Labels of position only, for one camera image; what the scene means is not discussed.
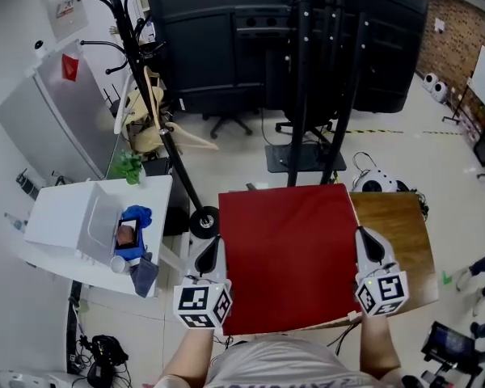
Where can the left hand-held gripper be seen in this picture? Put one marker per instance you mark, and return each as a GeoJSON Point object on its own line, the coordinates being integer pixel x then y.
{"type": "Point", "coordinates": [202, 303]}

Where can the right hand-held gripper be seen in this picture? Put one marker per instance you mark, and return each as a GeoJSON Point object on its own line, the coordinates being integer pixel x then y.
{"type": "Point", "coordinates": [382, 293]}

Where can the red cloth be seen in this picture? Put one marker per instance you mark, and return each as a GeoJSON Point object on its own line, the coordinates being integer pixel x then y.
{"type": "Point", "coordinates": [287, 253]}

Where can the person's left forearm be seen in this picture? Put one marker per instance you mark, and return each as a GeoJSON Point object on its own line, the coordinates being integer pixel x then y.
{"type": "Point", "coordinates": [186, 358]}

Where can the person's right forearm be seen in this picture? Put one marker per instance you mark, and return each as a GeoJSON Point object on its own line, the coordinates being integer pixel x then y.
{"type": "Point", "coordinates": [378, 346]}

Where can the wooden table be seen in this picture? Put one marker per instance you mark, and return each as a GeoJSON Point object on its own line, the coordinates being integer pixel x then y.
{"type": "Point", "coordinates": [396, 233]}

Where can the grey cloth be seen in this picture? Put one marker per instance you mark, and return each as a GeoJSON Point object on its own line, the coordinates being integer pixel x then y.
{"type": "Point", "coordinates": [145, 277]}

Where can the white side table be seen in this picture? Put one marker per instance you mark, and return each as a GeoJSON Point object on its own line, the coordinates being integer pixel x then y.
{"type": "Point", "coordinates": [153, 200]}

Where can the blue cloth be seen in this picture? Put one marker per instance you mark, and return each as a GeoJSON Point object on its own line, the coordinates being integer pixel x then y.
{"type": "Point", "coordinates": [139, 214]}

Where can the white cup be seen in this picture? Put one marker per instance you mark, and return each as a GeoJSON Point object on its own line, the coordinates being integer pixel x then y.
{"type": "Point", "coordinates": [119, 264]}

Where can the black coat rack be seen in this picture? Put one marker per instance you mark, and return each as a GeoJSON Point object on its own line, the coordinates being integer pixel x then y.
{"type": "Point", "coordinates": [178, 164]}

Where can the black monitor on stand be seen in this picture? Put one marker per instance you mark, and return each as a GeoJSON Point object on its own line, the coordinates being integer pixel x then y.
{"type": "Point", "coordinates": [448, 344]}

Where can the person's light grey shirt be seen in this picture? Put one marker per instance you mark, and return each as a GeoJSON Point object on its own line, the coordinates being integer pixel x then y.
{"type": "Point", "coordinates": [279, 366]}

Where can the green potted plant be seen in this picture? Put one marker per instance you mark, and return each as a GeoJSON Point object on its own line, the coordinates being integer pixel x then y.
{"type": "Point", "coordinates": [127, 166]}

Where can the wooden clothes hanger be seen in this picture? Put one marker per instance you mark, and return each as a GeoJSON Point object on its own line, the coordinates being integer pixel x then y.
{"type": "Point", "coordinates": [186, 136]}

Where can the black swivel chair base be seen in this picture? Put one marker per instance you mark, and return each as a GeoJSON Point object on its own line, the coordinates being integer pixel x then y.
{"type": "Point", "coordinates": [230, 125]}

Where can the black equipment bundle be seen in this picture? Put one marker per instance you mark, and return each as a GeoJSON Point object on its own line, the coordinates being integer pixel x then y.
{"type": "Point", "coordinates": [105, 358]}

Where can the white open box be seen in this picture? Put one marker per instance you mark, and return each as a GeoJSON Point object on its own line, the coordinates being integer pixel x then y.
{"type": "Point", "coordinates": [64, 216]}

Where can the black metal stand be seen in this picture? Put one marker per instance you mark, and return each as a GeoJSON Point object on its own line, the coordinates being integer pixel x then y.
{"type": "Point", "coordinates": [303, 95]}

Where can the clear plastic bottle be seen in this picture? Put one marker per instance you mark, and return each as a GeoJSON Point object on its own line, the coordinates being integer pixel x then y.
{"type": "Point", "coordinates": [16, 221]}

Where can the black handheld radio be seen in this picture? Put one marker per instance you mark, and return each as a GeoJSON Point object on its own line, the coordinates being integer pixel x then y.
{"type": "Point", "coordinates": [27, 184]}

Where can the large white round device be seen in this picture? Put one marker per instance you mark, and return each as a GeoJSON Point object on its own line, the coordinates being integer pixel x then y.
{"type": "Point", "coordinates": [32, 379]}

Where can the grey refrigerator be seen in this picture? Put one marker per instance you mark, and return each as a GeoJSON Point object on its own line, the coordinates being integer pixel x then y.
{"type": "Point", "coordinates": [52, 115]}

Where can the large black cabinet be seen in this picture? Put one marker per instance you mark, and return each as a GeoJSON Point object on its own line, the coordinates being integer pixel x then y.
{"type": "Point", "coordinates": [234, 35]}

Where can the red paper ornament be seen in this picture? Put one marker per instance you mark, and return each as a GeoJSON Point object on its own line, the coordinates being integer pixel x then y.
{"type": "Point", "coordinates": [70, 67]}

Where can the grey electrical panel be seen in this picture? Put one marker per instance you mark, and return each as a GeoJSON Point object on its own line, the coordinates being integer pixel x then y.
{"type": "Point", "coordinates": [64, 10]}

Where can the white security camera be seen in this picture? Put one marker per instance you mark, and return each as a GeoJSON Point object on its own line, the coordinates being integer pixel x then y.
{"type": "Point", "coordinates": [41, 49]}

